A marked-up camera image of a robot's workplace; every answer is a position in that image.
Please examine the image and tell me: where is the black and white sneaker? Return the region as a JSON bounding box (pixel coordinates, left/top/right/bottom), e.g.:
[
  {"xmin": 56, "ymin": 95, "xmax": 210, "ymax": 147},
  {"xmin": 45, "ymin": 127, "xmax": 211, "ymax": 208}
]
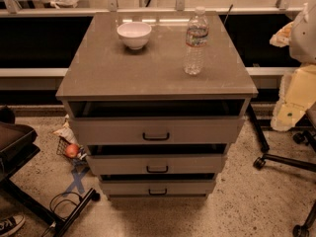
[{"xmin": 0, "ymin": 215, "xmax": 25, "ymax": 237}]

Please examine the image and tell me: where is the black wire basket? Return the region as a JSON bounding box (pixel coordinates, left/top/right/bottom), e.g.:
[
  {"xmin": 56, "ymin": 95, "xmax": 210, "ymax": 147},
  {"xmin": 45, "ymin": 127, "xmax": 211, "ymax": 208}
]
[{"xmin": 56, "ymin": 137, "xmax": 87, "ymax": 167}]

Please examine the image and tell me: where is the grey drawer cabinet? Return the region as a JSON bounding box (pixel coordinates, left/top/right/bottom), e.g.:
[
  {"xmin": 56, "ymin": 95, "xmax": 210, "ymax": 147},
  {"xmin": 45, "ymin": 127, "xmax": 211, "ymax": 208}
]
[{"xmin": 54, "ymin": 11, "xmax": 259, "ymax": 200}]

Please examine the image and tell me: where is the black chair on left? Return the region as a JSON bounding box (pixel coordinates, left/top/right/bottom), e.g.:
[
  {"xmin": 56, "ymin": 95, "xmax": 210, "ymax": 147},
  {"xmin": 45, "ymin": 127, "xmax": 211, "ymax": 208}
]
[{"xmin": 0, "ymin": 105, "xmax": 100, "ymax": 237}]

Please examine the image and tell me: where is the black cable on floor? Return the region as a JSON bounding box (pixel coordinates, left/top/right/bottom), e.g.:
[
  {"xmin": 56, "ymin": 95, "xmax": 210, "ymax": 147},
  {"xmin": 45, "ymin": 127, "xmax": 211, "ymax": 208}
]
[{"xmin": 39, "ymin": 191, "xmax": 85, "ymax": 237}]

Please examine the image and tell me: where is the clear plastic water bottle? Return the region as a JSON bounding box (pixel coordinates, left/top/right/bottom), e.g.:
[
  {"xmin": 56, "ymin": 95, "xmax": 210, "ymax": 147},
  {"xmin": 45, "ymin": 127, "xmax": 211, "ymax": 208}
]
[{"xmin": 184, "ymin": 7, "xmax": 209, "ymax": 75}]

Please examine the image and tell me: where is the grey drawer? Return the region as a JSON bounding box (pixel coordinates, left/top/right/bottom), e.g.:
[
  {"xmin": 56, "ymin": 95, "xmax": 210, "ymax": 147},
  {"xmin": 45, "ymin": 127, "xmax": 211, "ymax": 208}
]
[
  {"xmin": 70, "ymin": 100, "xmax": 244, "ymax": 145},
  {"xmin": 87, "ymin": 144, "xmax": 227, "ymax": 175},
  {"xmin": 100, "ymin": 173, "xmax": 216, "ymax": 197}
]

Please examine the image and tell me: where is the white ceramic bowl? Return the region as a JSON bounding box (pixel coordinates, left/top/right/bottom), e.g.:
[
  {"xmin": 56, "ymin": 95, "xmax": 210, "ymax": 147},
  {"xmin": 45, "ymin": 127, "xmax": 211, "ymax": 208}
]
[{"xmin": 117, "ymin": 22, "xmax": 152, "ymax": 50}]

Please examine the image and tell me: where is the black office chair base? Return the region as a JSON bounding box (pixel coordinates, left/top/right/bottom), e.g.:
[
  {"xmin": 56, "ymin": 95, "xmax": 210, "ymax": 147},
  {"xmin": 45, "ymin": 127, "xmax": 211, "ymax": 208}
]
[{"xmin": 246, "ymin": 102, "xmax": 316, "ymax": 237}]

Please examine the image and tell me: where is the snack bag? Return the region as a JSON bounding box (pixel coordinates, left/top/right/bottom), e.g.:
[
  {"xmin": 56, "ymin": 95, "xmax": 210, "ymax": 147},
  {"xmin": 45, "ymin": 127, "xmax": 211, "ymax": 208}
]
[{"xmin": 54, "ymin": 115, "xmax": 78, "ymax": 144}]

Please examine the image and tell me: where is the metal railing shelf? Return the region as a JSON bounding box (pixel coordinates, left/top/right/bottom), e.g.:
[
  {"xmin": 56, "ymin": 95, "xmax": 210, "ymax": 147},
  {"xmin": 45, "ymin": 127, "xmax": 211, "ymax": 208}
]
[{"xmin": 0, "ymin": 0, "xmax": 316, "ymax": 18}]

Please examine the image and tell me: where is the red apple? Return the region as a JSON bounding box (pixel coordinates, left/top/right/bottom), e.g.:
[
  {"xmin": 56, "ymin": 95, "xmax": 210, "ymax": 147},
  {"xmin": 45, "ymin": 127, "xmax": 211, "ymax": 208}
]
[{"xmin": 65, "ymin": 144, "xmax": 79, "ymax": 158}]

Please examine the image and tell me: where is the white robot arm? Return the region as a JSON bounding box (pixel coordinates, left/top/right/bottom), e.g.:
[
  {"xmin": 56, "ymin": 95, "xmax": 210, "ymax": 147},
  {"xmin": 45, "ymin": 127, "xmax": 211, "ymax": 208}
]
[{"xmin": 270, "ymin": 0, "xmax": 316, "ymax": 131}]

